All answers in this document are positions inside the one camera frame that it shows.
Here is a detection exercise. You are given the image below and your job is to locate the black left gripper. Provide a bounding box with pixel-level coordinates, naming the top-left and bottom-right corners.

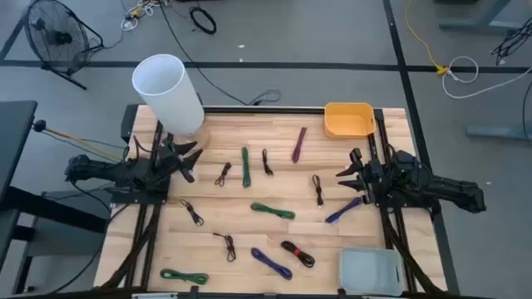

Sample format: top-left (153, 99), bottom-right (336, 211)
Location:
top-left (160, 132), bottom-right (204, 184)

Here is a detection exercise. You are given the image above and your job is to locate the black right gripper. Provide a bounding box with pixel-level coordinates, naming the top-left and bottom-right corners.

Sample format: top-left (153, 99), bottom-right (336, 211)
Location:
top-left (335, 148), bottom-right (386, 205)

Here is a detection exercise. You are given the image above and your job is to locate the purple braided USB cable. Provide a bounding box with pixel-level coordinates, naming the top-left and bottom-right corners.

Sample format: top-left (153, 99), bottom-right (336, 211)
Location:
top-left (250, 248), bottom-right (293, 281)
top-left (324, 196), bottom-right (365, 224)

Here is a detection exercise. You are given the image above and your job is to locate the black USB cable bundle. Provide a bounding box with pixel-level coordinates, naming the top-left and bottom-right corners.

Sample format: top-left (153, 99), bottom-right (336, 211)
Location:
top-left (312, 174), bottom-right (325, 208)
top-left (212, 232), bottom-right (237, 263)
top-left (180, 199), bottom-right (205, 227)
top-left (261, 148), bottom-right (274, 177)
top-left (214, 161), bottom-right (233, 187)

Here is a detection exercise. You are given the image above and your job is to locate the green braided USB cable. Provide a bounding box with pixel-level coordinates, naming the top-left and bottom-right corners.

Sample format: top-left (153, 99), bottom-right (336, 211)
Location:
top-left (250, 202), bottom-right (297, 220)
top-left (241, 146), bottom-right (252, 189)
top-left (160, 268), bottom-right (209, 286)

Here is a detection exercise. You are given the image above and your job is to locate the black cable with red tie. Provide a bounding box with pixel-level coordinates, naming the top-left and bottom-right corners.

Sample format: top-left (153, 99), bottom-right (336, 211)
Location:
top-left (280, 240), bottom-right (316, 269)

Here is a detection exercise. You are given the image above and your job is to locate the yellow plastic bin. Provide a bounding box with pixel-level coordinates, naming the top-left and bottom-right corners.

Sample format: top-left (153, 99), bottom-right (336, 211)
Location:
top-left (323, 102), bottom-right (377, 140)

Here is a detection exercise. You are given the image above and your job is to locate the white lamp with wooden base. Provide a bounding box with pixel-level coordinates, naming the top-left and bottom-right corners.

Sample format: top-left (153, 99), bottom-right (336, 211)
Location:
top-left (131, 53), bottom-right (211, 154)

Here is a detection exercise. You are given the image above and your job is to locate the black corner panel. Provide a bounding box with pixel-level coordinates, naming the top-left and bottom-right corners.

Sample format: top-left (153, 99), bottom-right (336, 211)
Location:
top-left (120, 103), bottom-right (140, 145)

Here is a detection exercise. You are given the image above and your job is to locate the grey plastic bin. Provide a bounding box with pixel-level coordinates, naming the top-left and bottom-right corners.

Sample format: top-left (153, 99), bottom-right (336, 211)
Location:
top-left (338, 247), bottom-right (404, 297)

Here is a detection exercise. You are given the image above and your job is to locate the grey desk foot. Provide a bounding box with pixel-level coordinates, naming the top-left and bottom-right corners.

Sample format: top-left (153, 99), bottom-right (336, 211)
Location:
top-left (465, 122), bottom-right (532, 142)

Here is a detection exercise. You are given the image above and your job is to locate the black desk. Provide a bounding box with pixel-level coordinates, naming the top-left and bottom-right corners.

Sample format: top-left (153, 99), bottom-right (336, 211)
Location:
top-left (0, 99), bottom-right (109, 296)

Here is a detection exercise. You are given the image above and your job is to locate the black floor fan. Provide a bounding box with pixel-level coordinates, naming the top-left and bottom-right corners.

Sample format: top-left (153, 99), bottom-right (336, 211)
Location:
top-left (23, 0), bottom-right (105, 91)

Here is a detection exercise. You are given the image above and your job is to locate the grey desk leg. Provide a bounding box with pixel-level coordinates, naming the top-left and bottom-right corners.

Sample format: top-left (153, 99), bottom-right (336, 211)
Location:
top-left (434, 0), bottom-right (532, 34)

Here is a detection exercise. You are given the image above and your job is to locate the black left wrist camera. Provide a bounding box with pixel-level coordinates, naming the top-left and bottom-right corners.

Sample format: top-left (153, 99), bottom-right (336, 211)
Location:
top-left (160, 145), bottom-right (178, 167)

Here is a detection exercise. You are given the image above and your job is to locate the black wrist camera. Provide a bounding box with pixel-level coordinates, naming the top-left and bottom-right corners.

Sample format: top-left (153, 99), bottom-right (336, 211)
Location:
top-left (364, 160), bottom-right (382, 183)
top-left (160, 145), bottom-right (178, 167)

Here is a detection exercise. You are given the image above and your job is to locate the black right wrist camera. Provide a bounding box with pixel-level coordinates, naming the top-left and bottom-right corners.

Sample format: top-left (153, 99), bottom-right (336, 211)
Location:
top-left (364, 160), bottom-right (382, 183)

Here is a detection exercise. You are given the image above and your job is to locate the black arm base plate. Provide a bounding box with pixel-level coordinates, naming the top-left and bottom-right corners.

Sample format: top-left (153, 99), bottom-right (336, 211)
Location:
top-left (110, 184), bottom-right (170, 205)
top-left (372, 176), bottom-right (441, 211)

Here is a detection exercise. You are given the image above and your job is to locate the black power cable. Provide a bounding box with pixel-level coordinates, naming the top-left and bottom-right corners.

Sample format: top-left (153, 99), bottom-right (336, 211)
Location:
top-left (157, 0), bottom-right (283, 107)

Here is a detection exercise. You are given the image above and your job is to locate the black sleeved cable bundle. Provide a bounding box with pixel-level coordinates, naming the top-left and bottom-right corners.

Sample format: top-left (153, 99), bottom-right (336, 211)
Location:
top-left (381, 211), bottom-right (444, 294)
top-left (99, 215), bottom-right (163, 291)

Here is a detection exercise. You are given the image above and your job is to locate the black coiled floor cable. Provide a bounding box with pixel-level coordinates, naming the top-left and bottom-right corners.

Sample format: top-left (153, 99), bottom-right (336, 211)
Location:
top-left (189, 6), bottom-right (218, 36)

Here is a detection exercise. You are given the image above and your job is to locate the yellow extension cord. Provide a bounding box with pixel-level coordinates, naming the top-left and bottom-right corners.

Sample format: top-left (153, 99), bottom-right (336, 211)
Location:
top-left (405, 0), bottom-right (449, 76)

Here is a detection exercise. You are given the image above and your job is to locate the white and yellow cable tangle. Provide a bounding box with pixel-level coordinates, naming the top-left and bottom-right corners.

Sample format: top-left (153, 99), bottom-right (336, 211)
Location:
top-left (120, 0), bottom-right (167, 32)

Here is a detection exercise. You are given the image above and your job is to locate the black knob with yellow cable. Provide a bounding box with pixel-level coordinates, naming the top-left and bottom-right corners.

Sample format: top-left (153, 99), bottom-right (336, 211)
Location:
top-left (32, 119), bottom-right (126, 161)

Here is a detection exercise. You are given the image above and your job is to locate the white floor cable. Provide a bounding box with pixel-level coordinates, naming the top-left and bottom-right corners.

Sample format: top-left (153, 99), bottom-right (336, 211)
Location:
top-left (441, 56), bottom-right (532, 100)

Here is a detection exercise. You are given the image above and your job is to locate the black cable tangle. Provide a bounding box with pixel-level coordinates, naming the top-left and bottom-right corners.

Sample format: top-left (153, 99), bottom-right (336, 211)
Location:
top-left (490, 18), bottom-right (532, 66)

